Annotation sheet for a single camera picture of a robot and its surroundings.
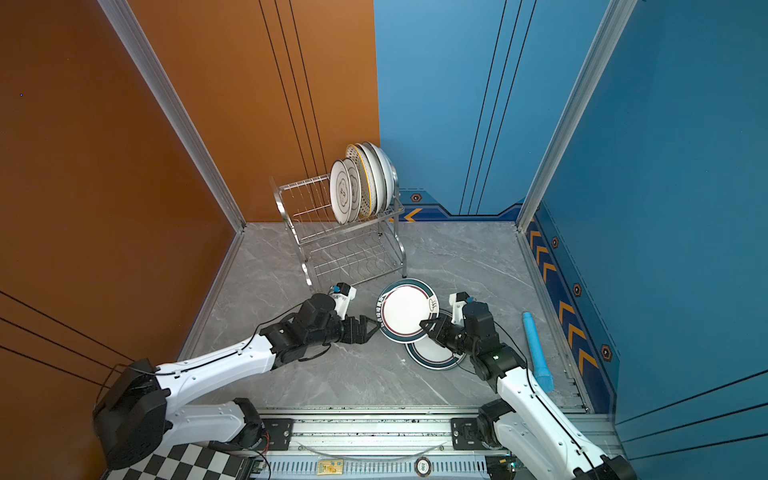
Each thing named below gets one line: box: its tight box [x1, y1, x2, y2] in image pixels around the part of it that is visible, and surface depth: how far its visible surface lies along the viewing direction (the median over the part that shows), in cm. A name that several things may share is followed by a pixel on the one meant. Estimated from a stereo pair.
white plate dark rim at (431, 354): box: [404, 334, 467, 371], surface depth 84 cm
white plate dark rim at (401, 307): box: [376, 278, 440, 344], surface depth 84 cm
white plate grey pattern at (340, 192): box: [329, 159, 353, 225], surface depth 87 cm
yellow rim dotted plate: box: [346, 144, 373, 220], surface depth 76 cm
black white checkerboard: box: [104, 443, 253, 480], surface depth 68 cm
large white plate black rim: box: [362, 141, 398, 213], surface depth 77 cm
